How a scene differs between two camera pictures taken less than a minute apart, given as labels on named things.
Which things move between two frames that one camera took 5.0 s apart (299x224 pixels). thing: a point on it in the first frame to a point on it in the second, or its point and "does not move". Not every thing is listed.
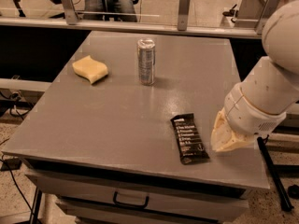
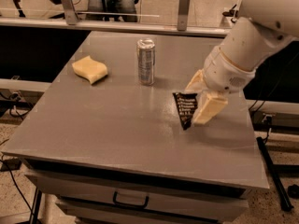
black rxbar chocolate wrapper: [189, 141] to [186, 104]
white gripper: [249, 116] to [224, 72]
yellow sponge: [90, 68] does not move
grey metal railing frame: [69, 21] does not move
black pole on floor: [282, 195] does not move
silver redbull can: [147, 62] does not move
